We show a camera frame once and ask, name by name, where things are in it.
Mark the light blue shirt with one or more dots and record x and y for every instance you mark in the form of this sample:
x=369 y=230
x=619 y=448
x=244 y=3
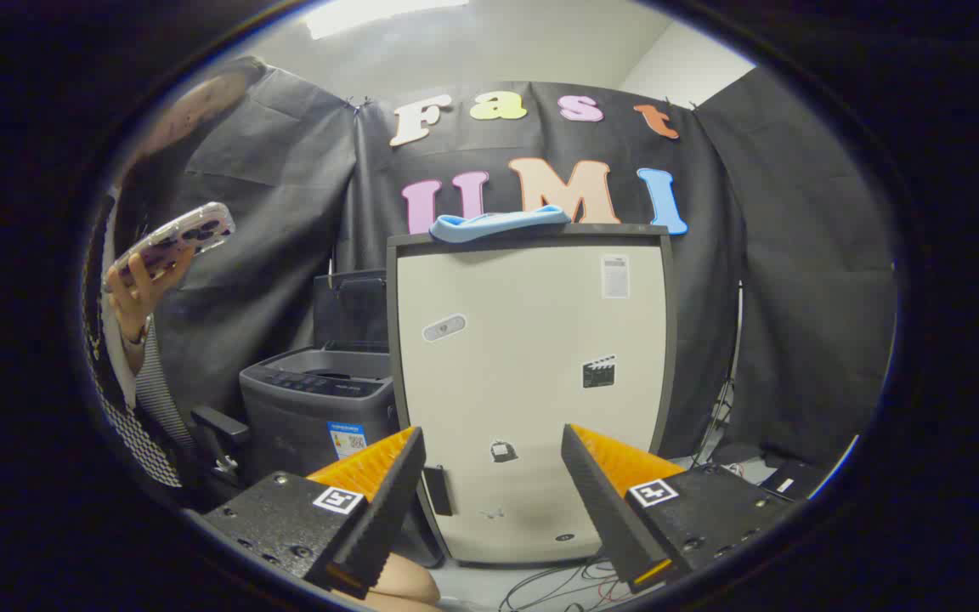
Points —
x=489 y=225

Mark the beige cabinet with dark frame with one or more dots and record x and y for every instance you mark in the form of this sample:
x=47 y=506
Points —
x=523 y=340

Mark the black backdrop cloth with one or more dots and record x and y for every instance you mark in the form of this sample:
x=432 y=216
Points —
x=285 y=212

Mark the clear-cased smartphone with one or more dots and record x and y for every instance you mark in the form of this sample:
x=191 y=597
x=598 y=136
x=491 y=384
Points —
x=183 y=238

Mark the black box device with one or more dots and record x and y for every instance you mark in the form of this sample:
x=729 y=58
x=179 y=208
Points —
x=795 y=480

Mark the black office chair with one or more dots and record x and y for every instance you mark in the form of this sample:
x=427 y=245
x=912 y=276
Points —
x=219 y=425

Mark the metal backdrop stand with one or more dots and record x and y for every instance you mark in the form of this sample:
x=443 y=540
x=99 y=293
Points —
x=742 y=331

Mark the grey washing machine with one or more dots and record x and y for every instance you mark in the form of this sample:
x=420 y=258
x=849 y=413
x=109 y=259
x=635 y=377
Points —
x=302 y=425

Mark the dark washing machine lid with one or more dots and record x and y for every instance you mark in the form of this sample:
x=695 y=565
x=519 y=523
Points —
x=349 y=310

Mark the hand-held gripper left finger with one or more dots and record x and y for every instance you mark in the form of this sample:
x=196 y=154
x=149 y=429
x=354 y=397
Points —
x=387 y=501

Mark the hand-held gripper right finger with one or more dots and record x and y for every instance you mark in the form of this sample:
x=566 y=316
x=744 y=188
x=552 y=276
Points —
x=596 y=501

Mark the person's knee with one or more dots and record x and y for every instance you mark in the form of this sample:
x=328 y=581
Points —
x=404 y=585

